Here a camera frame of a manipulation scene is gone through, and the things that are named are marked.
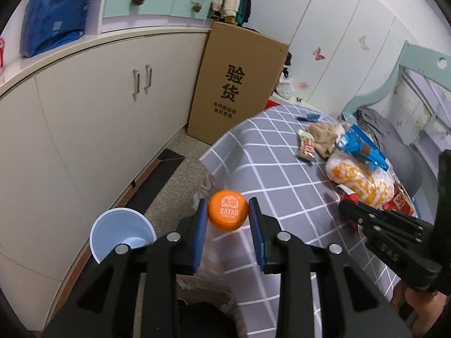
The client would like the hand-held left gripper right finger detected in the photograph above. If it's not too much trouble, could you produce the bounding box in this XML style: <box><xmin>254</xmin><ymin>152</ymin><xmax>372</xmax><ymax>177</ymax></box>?
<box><xmin>248</xmin><ymin>197</ymin><xmax>413</xmax><ymax>338</ymax></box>

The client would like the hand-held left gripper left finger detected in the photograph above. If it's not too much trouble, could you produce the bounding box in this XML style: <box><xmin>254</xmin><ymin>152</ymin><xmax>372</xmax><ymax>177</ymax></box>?
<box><xmin>42</xmin><ymin>199</ymin><xmax>212</xmax><ymax>338</ymax></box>

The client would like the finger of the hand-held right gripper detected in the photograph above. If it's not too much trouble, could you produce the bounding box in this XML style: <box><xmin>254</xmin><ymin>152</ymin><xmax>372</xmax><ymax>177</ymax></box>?
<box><xmin>339</xmin><ymin>200</ymin><xmax>435</xmax><ymax>243</ymax></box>
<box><xmin>359</xmin><ymin>223</ymin><xmax>443</xmax><ymax>292</ymax></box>

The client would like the clear bottle with orange cap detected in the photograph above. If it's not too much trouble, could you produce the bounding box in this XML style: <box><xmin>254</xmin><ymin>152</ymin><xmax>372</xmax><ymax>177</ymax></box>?
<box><xmin>202</xmin><ymin>189</ymin><xmax>256</xmax><ymax>279</ymax></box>

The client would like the pale blue plastic bucket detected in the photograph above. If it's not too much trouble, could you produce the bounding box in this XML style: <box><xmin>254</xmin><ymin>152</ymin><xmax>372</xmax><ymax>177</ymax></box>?
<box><xmin>89</xmin><ymin>208</ymin><xmax>157</xmax><ymax>264</ymax></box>

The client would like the brown paper bag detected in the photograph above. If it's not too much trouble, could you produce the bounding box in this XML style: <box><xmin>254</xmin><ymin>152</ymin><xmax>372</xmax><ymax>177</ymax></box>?
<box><xmin>310</xmin><ymin>121</ymin><xmax>348</xmax><ymax>158</ymax></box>

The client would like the person's right hand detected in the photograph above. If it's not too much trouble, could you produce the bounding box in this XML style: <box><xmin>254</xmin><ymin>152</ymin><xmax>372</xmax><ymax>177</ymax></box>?
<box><xmin>391</xmin><ymin>282</ymin><xmax>448</xmax><ymax>337</ymax></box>

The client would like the small red wrapper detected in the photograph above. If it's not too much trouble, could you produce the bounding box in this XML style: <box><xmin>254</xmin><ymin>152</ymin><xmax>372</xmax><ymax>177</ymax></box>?
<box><xmin>336</xmin><ymin>184</ymin><xmax>358</xmax><ymax>203</ymax></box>

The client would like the red snack packet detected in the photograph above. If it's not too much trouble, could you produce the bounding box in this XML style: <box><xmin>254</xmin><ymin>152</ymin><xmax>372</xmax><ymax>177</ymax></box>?
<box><xmin>382</xmin><ymin>181</ymin><xmax>418</xmax><ymax>219</ymax></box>

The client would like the orange and white plastic bag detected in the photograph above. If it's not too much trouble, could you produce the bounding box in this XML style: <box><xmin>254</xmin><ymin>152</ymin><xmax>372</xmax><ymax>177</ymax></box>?
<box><xmin>326</xmin><ymin>148</ymin><xmax>395</xmax><ymax>209</ymax></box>

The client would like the fuzzy pink slipper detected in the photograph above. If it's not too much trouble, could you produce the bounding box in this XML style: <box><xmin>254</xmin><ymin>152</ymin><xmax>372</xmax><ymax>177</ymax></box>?
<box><xmin>176</xmin><ymin>276</ymin><xmax>247</xmax><ymax>338</ymax></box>

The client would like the blue snack bag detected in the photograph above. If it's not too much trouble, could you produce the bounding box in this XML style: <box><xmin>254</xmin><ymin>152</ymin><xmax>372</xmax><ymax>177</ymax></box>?
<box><xmin>336</xmin><ymin>123</ymin><xmax>390</xmax><ymax>171</ymax></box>

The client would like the grey checked bed sheet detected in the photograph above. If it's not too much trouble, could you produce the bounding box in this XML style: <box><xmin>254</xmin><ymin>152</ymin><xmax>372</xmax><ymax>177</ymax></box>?
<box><xmin>199</xmin><ymin>104</ymin><xmax>420</xmax><ymax>338</ymax></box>

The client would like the dark floor mat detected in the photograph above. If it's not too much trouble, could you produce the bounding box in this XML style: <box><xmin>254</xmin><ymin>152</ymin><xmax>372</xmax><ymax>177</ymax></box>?
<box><xmin>120</xmin><ymin>148</ymin><xmax>185</xmax><ymax>215</ymax></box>

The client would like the grey cloth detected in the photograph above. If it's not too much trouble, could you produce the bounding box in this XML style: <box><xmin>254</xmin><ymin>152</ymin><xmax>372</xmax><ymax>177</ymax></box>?
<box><xmin>356</xmin><ymin>107</ymin><xmax>423</xmax><ymax>198</ymax></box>

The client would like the red and white snack wrapper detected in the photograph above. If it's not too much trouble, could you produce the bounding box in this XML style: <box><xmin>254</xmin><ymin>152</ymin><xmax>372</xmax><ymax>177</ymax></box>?
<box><xmin>296</xmin><ymin>128</ymin><xmax>318</xmax><ymax>163</ymax></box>

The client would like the teal bed headboard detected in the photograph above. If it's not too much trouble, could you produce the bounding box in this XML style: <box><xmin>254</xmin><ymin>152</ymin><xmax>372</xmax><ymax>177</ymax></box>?
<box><xmin>342</xmin><ymin>40</ymin><xmax>451</xmax><ymax>148</ymax></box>

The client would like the tall cardboard box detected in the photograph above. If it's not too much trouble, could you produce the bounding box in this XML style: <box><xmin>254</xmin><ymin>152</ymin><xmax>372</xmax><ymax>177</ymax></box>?
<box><xmin>187</xmin><ymin>21</ymin><xmax>289</xmax><ymax>146</ymax></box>

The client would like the small white plastic bag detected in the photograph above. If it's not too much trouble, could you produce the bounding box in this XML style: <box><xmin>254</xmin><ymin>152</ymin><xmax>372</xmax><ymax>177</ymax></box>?
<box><xmin>277</xmin><ymin>75</ymin><xmax>296</xmax><ymax>100</ymax></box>

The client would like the white floor cabinet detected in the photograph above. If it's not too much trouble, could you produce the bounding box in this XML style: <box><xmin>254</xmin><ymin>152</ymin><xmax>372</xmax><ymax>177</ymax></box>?
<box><xmin>0</xmin><ymin>30</ymin><xmax>212</xmax><ymax>332</ymax></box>

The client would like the white wardrobe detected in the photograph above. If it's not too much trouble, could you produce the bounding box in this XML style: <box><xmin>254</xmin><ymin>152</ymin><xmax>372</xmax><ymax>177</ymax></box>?
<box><xmin>247</xmin><ymin>0</ymin><xmax>451</xmax><ymax>113</ymax></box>

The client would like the blue plastic package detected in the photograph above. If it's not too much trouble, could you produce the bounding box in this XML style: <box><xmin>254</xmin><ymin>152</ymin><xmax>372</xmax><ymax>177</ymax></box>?
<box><xmin>19</xmin><ymin>0</ymin><xmax>90</xmax><ymax>59</ymax></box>

